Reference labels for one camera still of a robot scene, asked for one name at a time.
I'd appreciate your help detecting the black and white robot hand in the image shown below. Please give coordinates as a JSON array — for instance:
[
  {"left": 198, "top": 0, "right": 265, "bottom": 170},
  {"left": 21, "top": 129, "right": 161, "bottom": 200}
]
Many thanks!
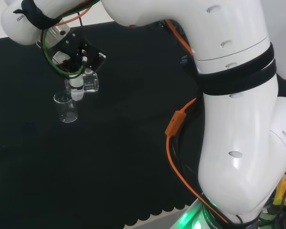
[{"left": 37, "top": 23, "right": 108, "bottom": 102}]

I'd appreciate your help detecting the black bench cloth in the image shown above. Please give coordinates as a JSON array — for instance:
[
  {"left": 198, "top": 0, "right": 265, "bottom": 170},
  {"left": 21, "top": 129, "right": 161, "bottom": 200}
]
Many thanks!
[{"left": 0, "top": 21, "right": 286, "bottom": 229}]

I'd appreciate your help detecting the black cable bundle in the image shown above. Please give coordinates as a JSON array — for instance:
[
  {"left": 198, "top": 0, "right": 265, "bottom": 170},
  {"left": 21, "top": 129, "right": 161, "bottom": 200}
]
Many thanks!
[{"left": 259, "top": 185, "right": 286, "bottom": 229}]

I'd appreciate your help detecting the large clear glass beaker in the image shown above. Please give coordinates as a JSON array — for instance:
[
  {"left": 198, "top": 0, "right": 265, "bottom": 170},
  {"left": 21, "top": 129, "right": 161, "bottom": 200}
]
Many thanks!
[{"left": 64, "top": 73, "right": 100, "bottom": 94}]

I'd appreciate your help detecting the orange cable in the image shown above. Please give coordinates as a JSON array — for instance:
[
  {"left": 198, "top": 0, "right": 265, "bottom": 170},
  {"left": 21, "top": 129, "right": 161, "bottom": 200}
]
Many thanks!
[{"left": 54, "top": 6, "right": 231, "bottom": 226}]

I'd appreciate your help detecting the green cable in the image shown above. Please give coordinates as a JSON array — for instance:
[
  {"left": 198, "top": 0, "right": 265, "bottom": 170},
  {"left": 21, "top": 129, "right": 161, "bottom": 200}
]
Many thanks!
[{"left": 42, "top": 28, "right": 87, "bottom": 80}]

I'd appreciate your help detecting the yellow stop button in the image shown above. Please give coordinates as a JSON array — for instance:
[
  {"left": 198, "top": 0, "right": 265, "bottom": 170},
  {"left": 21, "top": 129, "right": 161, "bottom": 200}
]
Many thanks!
[{"left": 272, "top": 178, "right": 286, "bottom": 212}]

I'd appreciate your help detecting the small clear glass beaker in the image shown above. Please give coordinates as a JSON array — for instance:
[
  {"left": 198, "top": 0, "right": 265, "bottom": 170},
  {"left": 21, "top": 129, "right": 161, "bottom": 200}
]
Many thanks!
[{"left": 53, "top": 91, "right": 80, "bottom": 124}]

